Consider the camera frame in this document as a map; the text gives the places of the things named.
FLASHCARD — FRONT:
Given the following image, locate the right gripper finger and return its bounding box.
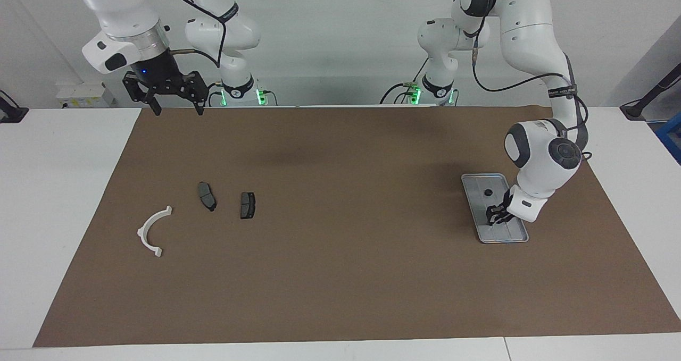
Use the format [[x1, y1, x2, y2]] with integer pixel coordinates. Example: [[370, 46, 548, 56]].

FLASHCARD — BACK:
[[122, 71, 163, 117], [177, 70, 209, 117]]

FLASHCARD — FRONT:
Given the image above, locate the silver metal tray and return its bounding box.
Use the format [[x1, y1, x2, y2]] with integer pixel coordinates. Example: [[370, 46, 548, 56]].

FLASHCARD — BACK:
[[460, 173, 530, 244]]

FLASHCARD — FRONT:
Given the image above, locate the white box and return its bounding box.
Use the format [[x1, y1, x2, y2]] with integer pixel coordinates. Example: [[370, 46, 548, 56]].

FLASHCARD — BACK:
[[55, 81, 118, 110]]

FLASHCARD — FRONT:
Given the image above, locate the long grey brake pad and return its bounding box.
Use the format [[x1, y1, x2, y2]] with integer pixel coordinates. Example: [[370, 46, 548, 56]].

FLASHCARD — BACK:
[[197, 182, 218, 212]]

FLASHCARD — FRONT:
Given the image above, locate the black slanted stand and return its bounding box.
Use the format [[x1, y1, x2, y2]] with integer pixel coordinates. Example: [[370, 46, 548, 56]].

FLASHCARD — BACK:
[[620, 62, 681, 121]]

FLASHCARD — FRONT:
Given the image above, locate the brown table mat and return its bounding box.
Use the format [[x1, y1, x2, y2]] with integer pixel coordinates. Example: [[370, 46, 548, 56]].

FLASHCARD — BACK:
[[33, 106, 681, 348]]

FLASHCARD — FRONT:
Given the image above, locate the blue object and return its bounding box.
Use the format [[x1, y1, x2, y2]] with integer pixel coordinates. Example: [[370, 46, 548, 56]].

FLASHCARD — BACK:
[[655, 111, 681, 165]]

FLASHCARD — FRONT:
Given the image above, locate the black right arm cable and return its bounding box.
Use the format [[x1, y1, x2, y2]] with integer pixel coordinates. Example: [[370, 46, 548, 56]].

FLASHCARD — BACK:
[[154, 0, 240, 70]]

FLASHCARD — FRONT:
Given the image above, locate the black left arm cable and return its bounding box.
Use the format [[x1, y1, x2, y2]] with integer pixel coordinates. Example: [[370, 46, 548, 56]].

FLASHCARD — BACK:
[[455, 0, 593, 162]]

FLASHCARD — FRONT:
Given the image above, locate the black stand with cable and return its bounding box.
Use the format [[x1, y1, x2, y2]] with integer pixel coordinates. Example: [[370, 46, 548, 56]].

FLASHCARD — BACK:
[[0, 89, 29, 124]]

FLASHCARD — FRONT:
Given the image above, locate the white semicircular bracket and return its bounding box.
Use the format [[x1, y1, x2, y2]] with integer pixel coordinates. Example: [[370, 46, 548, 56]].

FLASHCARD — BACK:
[[137, 205, 173, 258]]

